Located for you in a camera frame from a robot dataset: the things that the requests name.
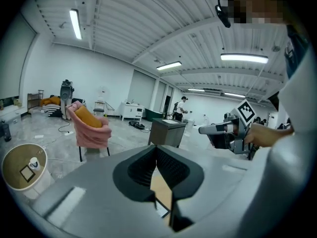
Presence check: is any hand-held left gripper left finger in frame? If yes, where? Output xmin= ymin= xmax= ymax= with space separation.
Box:
xmin=31 ymin=144 xmax=172 ymax=237

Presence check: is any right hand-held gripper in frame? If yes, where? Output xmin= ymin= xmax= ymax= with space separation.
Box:
xmin=199 ymin=98 xmax=257 ymax=155

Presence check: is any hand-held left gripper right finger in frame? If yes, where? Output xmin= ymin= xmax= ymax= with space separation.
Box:
xmin=157 ymin=144 xmax=273 ymax=233

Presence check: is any person's right hand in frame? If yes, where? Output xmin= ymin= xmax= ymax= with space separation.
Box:
xmin=244 ymin=123 xmax=267 ymax=147

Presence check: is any dark wooden cabinet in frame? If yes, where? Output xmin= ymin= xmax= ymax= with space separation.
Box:
xmin=148 ymin=118 xmax=186 ymax=148

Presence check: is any pink armchair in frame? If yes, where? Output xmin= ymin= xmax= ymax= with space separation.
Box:
xmin=65 ymin=101 xmax=112 ymax=162

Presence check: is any dark green tub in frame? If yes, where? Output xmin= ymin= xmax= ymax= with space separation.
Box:
xmin=145 ymin=108 xmax=164 ymax=121

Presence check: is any white cup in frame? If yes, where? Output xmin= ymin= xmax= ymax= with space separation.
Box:
xmin=28 ymin=157 xmax=42 ymax=171

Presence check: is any orange chair cushion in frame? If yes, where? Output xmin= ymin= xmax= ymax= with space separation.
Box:
xmin=75 ymin=107 xmax=103 ymax=128

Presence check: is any black bag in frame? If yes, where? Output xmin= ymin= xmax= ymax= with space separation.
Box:
xmin=128 ymin=119 xmax=146 ymax=129

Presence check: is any white drawer cabinet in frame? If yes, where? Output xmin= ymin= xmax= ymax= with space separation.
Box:
xmin=120 ymin=101 xmax=145 ymax=121

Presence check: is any round white side table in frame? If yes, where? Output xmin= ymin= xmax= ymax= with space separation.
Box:
xmin=1 ymin=143 xmax=54 ymax=199

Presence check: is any striped black white sofa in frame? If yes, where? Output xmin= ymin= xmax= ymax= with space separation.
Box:
xmin=41 ymin=103 xmax=62 ymax=118

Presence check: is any orange sofa cushion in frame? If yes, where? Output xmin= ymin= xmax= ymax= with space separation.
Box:
xmin=41 ymin=97 xmax=61 ymax=107

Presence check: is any black mesh bin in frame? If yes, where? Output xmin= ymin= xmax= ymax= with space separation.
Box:
xmin=0 ymin=122 xmax=12 ymax=142

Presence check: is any open shelf rack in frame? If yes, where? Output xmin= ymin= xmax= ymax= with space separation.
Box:
xmin=27 ymin=90 xmax=45 ymax=114

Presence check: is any teal shirt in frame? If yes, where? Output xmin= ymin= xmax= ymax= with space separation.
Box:
xmin=283 ymin=25 xmax=310 ymax=79

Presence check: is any person's face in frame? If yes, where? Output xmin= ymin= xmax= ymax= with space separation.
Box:
xmin=227 ymin=0 xmax=285 ymax=28

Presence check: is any white pedestal fan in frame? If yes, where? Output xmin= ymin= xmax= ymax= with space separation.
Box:
xmin=99 ymin=85 xmax=111 ymax=101

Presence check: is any black head-worn camera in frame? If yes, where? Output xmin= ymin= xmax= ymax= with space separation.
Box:
xmin=214 ymin=0 xmax=231 ymax=28

